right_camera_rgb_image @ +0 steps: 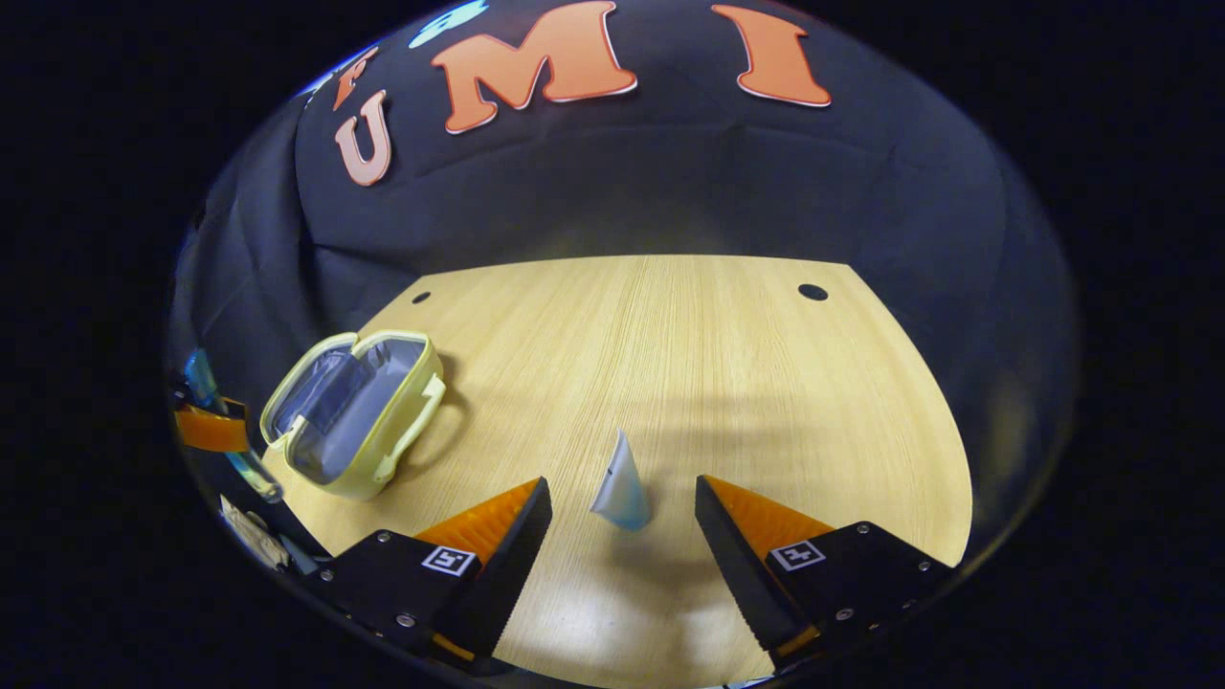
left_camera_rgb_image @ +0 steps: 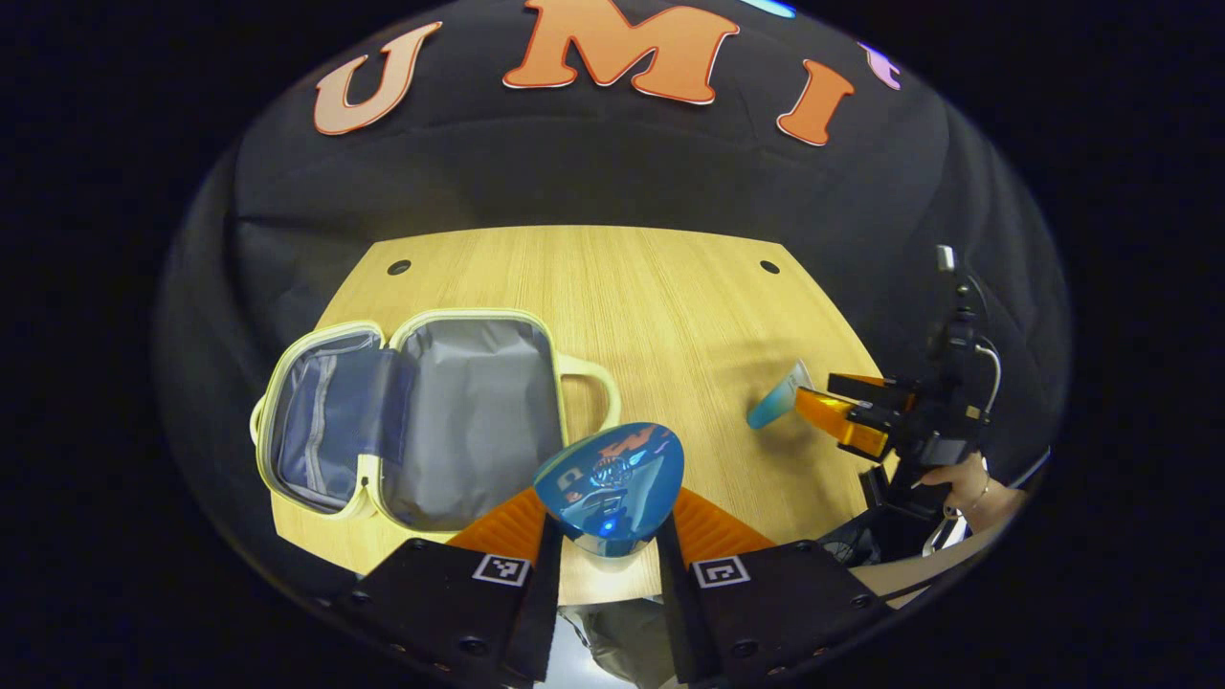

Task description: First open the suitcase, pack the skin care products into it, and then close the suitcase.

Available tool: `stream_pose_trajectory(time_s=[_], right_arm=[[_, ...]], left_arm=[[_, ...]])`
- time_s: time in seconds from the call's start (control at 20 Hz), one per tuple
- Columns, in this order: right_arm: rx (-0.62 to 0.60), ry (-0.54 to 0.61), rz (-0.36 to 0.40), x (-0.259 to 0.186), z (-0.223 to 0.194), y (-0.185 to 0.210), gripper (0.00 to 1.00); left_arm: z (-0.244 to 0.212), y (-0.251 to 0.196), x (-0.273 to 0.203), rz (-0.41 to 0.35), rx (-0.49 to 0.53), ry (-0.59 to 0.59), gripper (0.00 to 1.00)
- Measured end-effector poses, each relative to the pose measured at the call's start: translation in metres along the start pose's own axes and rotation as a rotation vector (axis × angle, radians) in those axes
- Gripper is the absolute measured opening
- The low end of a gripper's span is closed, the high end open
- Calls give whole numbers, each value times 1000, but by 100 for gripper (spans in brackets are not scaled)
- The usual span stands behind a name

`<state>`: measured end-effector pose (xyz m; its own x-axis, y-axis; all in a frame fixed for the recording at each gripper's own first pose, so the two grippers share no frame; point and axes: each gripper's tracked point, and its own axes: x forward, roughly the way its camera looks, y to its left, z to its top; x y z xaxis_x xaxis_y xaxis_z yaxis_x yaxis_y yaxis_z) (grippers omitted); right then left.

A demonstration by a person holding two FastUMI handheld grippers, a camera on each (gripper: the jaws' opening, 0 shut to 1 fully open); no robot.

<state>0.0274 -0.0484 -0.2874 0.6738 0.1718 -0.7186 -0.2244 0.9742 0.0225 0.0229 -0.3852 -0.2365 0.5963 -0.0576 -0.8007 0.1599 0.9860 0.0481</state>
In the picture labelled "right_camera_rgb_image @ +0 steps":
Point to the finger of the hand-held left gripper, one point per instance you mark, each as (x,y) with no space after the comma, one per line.
(212,428)

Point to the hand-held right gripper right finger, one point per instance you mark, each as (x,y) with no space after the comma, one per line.
(742,574)

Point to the pale yellow suitcase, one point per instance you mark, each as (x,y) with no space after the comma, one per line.
(345,402)

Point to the white and blue tube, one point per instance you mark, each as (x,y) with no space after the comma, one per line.
(622,493)

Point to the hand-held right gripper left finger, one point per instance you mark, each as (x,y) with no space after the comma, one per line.
(507,574)

